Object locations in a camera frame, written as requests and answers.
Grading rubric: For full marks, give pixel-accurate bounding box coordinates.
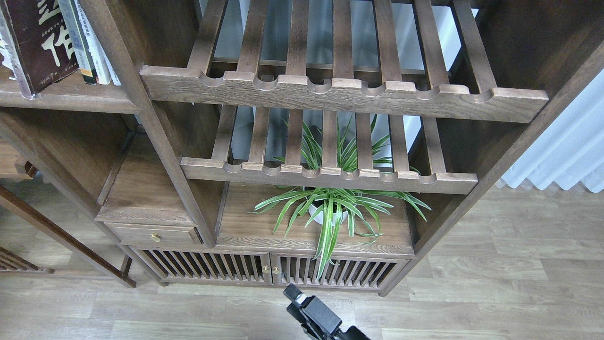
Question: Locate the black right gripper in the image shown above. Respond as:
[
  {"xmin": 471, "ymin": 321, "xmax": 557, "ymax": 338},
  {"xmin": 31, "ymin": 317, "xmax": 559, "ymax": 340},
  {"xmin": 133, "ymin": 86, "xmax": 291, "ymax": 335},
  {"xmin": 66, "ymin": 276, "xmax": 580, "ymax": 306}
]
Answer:
[{"xmin": 284, "ymin": 284, "xmax": 370, "ymax": 340}]

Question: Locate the maroon thick book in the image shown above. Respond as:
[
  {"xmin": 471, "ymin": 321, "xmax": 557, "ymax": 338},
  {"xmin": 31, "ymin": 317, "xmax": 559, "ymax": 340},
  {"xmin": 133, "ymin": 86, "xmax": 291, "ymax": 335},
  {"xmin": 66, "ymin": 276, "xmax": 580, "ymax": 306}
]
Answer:
[{"xmin": 0, "ymin": 0, "xmax": 78, "ymax": 100}]

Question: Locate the white plant pot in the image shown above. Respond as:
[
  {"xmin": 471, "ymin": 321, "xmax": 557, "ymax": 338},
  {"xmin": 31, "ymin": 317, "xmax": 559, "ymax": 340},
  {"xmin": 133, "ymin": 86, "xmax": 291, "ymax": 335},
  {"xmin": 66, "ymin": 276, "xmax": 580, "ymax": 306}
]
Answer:
[{"xmin": 308, "ymin": 198, "xmax": 348, "ymax": 226}]

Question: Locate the green spider plant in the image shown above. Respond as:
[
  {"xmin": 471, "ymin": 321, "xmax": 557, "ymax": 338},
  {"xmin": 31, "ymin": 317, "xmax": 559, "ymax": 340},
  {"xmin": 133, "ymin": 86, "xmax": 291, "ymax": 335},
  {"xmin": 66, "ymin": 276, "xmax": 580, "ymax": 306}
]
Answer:
[{"xmin": 250, "ymin": 116, "xmax": 431, "ymax": 279}]

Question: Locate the dark wooden bookshelf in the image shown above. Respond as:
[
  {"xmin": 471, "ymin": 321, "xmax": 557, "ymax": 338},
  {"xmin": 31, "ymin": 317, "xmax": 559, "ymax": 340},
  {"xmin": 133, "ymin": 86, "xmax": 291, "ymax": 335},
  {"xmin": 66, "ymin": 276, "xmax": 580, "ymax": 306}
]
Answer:
[{"xmin": 1, "ymin": 0, "xmax": 603, "ymax": 296}]

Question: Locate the thin white upright book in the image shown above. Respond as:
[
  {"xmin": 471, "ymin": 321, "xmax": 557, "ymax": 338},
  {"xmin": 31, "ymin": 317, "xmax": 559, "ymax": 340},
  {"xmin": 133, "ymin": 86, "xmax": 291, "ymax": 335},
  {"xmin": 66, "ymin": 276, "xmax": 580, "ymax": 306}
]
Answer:
[{"xmin": 84, "ymin": 0, "xmax": 122, "ymax": 86}]

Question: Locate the white curtain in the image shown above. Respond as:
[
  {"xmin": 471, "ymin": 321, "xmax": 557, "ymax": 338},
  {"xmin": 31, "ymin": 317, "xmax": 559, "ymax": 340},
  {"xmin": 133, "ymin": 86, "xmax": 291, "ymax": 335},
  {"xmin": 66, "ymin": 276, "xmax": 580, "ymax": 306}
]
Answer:
[{"xmin": 497, "ymin": 71, "xmax": 604, "ymax": 193}]

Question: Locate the dark spine upright book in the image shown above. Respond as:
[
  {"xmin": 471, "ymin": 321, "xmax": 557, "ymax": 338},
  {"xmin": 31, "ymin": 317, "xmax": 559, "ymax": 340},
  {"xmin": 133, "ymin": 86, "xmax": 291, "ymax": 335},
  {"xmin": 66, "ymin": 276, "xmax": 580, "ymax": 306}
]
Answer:
[{"xmin": 59, "ymin": 0, "xmax": 97, "ymax": 85}]

